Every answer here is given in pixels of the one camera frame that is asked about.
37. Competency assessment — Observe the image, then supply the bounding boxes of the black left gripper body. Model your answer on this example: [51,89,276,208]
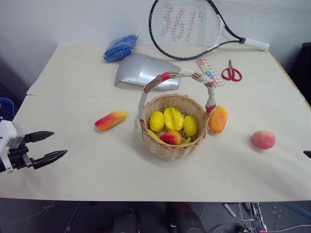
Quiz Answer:
[7,142,35,171]

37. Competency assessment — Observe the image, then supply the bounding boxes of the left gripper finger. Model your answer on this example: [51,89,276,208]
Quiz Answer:
[32,150,69,170]
[23,131,55,144]

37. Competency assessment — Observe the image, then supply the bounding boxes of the blue plastic chair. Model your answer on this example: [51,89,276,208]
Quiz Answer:
[0,97,14,121]

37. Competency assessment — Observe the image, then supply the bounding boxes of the pink toy peach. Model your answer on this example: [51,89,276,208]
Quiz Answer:
[251,130,276,150]

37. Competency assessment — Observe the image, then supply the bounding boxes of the long red yellow toy mango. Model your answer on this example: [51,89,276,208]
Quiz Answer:
[94,110,128,132]

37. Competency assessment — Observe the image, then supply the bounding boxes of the orange yellow toy mango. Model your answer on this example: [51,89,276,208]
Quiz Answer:
[208,105,229,133]

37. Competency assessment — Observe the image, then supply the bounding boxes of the white marker pen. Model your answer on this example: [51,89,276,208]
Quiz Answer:
[223,203,238,218]

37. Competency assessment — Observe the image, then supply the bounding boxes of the dark rounded shape under table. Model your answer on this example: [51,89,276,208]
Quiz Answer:
[113,208,137,233]

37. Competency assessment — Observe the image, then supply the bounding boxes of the yellow toy banana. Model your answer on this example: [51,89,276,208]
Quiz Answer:
[147,129,192,146]

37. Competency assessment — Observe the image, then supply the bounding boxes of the yellow toy lemon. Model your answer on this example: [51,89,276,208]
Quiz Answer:
[149,111,165,133]
[183,115,198,137]

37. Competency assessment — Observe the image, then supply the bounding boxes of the blue mesh bag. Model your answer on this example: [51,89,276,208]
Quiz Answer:
[103,33,139,63]

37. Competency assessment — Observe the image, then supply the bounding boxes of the silver foil bag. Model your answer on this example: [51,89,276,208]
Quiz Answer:
[114,53,182,91]

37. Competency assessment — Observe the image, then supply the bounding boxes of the small red yellow toy mango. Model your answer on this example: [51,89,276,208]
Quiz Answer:
[159,131,183,146]

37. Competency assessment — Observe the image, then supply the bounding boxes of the colourful sticker strip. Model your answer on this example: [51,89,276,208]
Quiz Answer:
[195,58,226,86]

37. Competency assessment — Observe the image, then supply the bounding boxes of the yellow toy starfruit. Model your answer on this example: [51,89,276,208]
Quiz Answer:
[163,106,185,132]

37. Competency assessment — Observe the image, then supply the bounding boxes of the black white tennis racket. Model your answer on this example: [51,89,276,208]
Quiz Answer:
[148,0,271,61]

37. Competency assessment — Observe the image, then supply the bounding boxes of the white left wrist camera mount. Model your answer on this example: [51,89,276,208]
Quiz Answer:
[0,119,25,174]

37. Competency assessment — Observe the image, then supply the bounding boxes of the blue cable on floor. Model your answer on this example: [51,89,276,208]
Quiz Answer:
[286,203,311,215]

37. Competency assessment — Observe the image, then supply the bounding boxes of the white cable on floor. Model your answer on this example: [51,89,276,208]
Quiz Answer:
[213,219,311,233]

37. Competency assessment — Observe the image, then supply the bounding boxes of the metal wire rack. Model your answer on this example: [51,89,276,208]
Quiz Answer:
[238,201,268,233]

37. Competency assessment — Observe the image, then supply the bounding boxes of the red handled scissors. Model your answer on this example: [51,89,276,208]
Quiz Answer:
[221,59,243,82]

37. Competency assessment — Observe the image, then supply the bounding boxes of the wicker basket with handle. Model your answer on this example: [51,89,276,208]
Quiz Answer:
[133,69,217,161]

